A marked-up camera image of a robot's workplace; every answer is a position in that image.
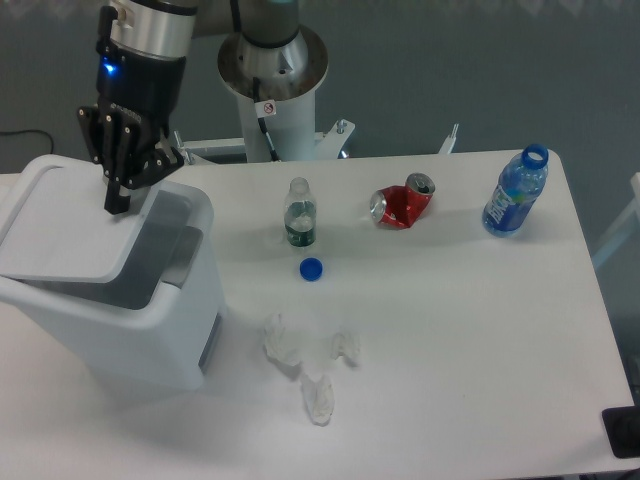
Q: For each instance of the black device at edge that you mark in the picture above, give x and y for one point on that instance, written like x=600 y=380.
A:
x=622 y=428

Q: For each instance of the white furniture at right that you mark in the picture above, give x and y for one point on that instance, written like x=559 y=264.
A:
x=620 y=230

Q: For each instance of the crumpled white tissue bottom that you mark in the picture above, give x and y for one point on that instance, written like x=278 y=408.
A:
x=319 y=398

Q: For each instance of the white trash can lid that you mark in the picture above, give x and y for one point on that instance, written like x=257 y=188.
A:
x=55 y=227

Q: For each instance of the blue plastic drink bottle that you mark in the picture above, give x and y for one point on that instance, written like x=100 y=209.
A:
x=519 y=185

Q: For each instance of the crushed red soda can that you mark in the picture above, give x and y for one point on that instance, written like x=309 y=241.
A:
x=400 y=206

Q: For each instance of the white trash can body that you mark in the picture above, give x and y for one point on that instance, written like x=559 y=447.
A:
x=157 y=320

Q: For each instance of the crumpled white tissue left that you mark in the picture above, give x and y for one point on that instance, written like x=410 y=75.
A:
x=275 y=343

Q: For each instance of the crumpled white tissue right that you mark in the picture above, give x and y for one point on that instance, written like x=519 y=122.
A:
x=346 y=344

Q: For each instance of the crumpled white tissue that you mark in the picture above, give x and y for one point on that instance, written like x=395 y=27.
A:
x=319 y=398
x=346 y=344
x=275 y=343

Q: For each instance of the blue bottle cap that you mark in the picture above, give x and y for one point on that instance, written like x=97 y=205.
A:
x=311 y=269

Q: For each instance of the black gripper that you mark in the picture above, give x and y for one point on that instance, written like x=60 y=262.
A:
x=143 y=49

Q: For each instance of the clear green label bottle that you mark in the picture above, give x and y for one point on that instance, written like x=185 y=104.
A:
x=300 y=213

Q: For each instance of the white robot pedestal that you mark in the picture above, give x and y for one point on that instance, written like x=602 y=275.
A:
x=275 y=91

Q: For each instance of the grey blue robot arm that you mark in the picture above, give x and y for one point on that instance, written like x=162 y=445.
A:
x=264 y=23

